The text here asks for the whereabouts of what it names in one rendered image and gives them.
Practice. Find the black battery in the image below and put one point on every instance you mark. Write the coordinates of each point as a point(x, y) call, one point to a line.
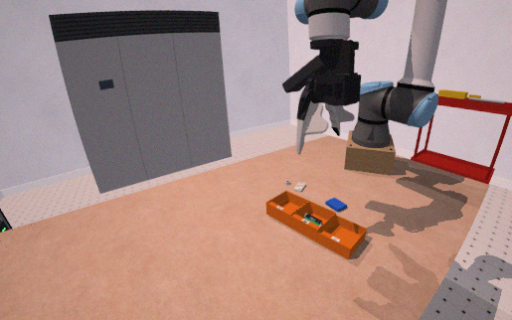
point(313, 218)

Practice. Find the white domino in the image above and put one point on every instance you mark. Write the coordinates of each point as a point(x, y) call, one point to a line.
point(299, 187)

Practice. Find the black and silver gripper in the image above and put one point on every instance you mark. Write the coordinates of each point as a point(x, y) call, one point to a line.
point(339, 85)

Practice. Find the orange three-compartment bin rack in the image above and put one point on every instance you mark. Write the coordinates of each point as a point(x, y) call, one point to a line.
point(337, 234)

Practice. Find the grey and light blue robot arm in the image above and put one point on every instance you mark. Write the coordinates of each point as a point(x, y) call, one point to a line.
point(413, 102)

